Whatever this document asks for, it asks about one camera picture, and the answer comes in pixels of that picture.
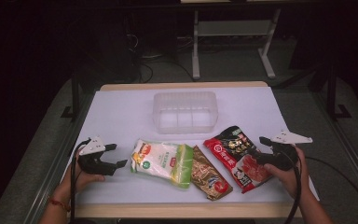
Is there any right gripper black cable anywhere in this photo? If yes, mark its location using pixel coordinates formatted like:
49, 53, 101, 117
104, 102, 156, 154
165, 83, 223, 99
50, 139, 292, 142
278, 149, 302, 224

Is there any black metal stand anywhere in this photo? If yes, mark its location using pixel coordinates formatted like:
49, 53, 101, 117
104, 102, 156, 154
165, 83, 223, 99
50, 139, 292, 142
324, 62, 352, 120
60, 74, 82, 120

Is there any black floor cable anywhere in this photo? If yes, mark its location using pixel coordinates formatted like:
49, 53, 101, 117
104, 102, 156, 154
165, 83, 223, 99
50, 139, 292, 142
304, 156, 358, 224

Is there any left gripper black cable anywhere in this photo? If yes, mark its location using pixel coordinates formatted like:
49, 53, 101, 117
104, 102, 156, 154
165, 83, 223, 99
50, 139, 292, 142
69, 138, 91, 224

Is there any white and green snack packet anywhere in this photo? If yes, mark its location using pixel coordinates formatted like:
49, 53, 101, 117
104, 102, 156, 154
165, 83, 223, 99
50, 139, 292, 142
130, 138, 195, 189

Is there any person's left hand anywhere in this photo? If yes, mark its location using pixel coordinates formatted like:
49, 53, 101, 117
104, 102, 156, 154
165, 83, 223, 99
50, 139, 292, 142
54, 148, 106, 203

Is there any red bracelet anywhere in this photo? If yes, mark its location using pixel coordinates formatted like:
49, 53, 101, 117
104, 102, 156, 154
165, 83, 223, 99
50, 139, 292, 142
48, 196, 72, 213

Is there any person's right hand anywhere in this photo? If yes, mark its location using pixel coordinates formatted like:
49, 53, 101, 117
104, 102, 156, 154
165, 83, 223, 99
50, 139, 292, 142
263, 146, 310, 200

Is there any red and black snack packet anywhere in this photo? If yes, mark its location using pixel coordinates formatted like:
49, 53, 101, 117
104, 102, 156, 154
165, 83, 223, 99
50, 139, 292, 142
202, 125, 274, 194

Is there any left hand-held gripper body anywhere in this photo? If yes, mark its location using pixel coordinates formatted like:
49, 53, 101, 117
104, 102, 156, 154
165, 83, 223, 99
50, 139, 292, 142
77, 135, 117, 176

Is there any gold brown snack packet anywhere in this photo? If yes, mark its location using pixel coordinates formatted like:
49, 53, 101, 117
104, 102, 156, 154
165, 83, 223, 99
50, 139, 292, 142
190, 145, 234, 202

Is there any white metal desk frame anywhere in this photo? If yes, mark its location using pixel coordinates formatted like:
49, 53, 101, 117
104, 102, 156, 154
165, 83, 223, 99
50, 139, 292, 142
191, 8, 282, 81

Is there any white table mat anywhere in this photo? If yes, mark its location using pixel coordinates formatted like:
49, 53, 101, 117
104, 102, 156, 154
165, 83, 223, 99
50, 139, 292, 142
62, 86, 320, 204

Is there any clear plastic container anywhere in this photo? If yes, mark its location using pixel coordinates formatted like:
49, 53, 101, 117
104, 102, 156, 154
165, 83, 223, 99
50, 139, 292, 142
151, 91, 219, 135

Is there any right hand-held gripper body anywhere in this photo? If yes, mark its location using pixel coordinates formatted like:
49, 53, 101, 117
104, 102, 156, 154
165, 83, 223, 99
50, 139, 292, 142
260, 130, 313, 172

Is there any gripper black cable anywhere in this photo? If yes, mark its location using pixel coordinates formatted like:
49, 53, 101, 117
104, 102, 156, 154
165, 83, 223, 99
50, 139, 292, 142
278, 149, 302, 224
69, 138, 91, 224

